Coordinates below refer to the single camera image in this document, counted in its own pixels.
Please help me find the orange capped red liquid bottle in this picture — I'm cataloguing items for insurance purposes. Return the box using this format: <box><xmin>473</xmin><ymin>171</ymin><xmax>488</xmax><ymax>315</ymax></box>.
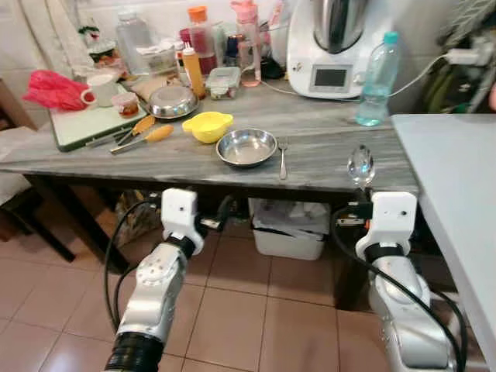
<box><xmin>185</xmin><ymin>5</ymin><xmax>219</xmax><ymax>78</ymax></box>

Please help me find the large clear plastic bottle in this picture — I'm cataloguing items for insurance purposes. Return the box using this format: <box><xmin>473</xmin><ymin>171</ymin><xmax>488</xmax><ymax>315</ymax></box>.
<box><xmin>115</xmin><ymin>10</ymin><xmax>157</xmax><ymax>78</ymax></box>

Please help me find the red plastic bag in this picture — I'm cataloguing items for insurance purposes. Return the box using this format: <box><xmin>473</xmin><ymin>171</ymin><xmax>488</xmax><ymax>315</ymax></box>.
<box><xmin>21</xmin><ymin>69</ymin><xmax>88</xmax><ymax>112</ymax></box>

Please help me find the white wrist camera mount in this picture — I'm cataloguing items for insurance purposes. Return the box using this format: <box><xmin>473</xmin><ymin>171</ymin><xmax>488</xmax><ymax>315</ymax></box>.
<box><xmin>365</xmin><ymin>191</ymin><xmax>419</xmax><ymax>249</ymax></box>
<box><xmin>160</xmin><ymin>188</ymin><xmax>205</xmax><ymax>246</ymax></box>

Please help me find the white green cutting board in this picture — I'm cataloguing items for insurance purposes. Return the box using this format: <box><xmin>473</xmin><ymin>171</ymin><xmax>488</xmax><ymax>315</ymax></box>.
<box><xmin>50</xmin><ymin>91</ymin><xmax>150</xmax><ymax>153</ymax></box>

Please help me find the clear lidded food container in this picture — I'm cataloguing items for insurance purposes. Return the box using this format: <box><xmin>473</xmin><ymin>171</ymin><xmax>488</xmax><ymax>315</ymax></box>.
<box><xmin>205</xmin><ymin>66</ymin><xmax>243</xmax><ymax>102</ymax></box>

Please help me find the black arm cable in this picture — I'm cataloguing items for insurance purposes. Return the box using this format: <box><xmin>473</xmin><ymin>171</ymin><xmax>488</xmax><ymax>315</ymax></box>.
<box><xmin>331</xmin><ymin>205</ymin><xmax>468</xmax><ymax>372</ymax></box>
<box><xmin>103</xmin><ymin>199</ymin><xmax>160</xmax><ymax>330</ymax></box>

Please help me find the long orange handled knife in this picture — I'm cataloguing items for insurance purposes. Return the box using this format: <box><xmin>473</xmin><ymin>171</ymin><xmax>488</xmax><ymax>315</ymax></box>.
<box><xmin>109</xmin><ymin>124</ymin><xmax>175</xmax><ymax>155</ymax></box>

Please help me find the white mug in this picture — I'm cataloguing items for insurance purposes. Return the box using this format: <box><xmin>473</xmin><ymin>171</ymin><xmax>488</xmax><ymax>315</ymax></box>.
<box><xmin>80</xmin><ymin>73</ymin><xmax>119</xmax><ymax>109</ymax></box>

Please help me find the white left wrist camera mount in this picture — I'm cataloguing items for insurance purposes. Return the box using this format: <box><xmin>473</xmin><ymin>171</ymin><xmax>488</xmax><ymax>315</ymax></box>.
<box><xmin>160</xmin><ymin>188</ymin><xmax>205</xmax><ymax>246</ymax></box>

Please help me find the yellow plastic bowl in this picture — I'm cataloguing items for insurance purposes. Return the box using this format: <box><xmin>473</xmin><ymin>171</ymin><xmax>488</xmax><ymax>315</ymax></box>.
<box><xmin>182</xmin><ymin>111</ymin><xmax>234</xmax><ymax>145</ymax></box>

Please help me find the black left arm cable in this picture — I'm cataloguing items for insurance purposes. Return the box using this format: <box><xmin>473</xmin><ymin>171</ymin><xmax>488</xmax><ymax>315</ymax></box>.
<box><xmin>103</xmin><ymin>199</ymin><xmax>160</xmax><ymax>330</ymax></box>

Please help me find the open steel bowl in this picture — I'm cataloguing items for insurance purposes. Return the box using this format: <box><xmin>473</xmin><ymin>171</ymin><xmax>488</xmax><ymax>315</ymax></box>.
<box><xmin>216</xmin><ymin>128</ymin><xmax>278</xmax><ymax>169</ymax></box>

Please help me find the white side table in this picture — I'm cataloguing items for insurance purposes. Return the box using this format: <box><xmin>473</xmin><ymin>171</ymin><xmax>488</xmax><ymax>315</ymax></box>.
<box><xmin>391</xmin><ymin>113</ymin><xmax>496</xmax><ymax>372</ymax></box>

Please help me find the steel fork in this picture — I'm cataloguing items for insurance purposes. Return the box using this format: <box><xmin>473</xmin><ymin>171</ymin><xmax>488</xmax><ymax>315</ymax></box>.
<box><xmin>277</xmin><ymin>137</ymin><xmax>290</xmax><ymax>181</ymax></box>

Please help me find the small orange sauce bottle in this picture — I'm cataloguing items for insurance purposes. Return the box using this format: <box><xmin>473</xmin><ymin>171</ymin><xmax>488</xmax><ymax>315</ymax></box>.
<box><xmin>181</xmin><ymin>46</ymin><xmax>206</xmax><ymax>100</ymax></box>

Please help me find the teal capped water bottle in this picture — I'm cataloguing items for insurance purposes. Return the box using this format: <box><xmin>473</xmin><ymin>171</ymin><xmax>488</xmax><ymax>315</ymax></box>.
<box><xmin>354</xmin><ymin>30</ymin><xmax>401</xmax><ymax>128</ymax></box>

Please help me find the short orange handled knife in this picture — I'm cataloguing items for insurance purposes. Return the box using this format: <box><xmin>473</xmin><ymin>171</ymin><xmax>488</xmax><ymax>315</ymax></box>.
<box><xmin>86</xmin><ymin>114</ymin><xmax>157</xmax><ymax>149</ymax></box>

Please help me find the small clear food cup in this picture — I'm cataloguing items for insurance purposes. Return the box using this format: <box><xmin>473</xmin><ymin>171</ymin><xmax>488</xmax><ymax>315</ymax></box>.
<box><xmin>112</xmin><ymin>91</ymin><xmax>141</xmax><ymax>119</ymax></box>

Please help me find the pink drinking bottle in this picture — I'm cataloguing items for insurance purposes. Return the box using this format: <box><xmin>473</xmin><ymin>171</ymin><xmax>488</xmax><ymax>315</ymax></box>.
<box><xmin>230</xmin><ymin>0</ymin><xmax>264</xmax><ymax>88</ymax></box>

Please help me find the white kitchen cooking machine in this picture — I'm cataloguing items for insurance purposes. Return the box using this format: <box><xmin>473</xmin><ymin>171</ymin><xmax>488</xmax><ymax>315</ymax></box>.
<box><xmin>286</xmin><ymin>0</ymin><xmax>390</xmax><ymax>101</ymax></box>

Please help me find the white storage box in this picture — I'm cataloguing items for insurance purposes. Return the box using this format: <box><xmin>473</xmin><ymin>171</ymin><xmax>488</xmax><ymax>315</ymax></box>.
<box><xmin>249</xmin><ymin>198</ymin><xmax>332</xmax><ymax>262</ymax></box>

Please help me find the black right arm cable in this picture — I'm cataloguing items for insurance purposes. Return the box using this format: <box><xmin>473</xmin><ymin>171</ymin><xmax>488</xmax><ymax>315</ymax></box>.
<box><xmin>331</xmin><ymin>205</ymin><xmax>468</xmax><ymax>372</ymax></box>

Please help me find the white power adapter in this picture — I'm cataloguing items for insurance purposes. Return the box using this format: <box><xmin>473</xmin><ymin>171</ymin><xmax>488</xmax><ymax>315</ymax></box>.
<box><xmin>445</xmin><ymin>47</ymin><xmax>486</xmax><ymax>67</ymax></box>

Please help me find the upturned steel bowl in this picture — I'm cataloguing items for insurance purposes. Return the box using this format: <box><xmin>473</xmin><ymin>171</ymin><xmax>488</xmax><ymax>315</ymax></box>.
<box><xmin>146</xmin><ymin>84</ymin><xmax>200</xmax><ymax>121</ymax></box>

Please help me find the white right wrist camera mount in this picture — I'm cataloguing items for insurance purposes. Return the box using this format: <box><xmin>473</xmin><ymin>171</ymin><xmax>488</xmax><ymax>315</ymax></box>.
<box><xmin>365</xmin><ymin>191</ymin><xmax>419</xmax><ymax>249</ymax></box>

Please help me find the grey marble top table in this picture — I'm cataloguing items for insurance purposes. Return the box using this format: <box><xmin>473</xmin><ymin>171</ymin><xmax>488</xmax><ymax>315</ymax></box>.
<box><xmin>0</xmin><ymin>74</ymin><xmax>421</xmax><ymax>312</ymax></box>

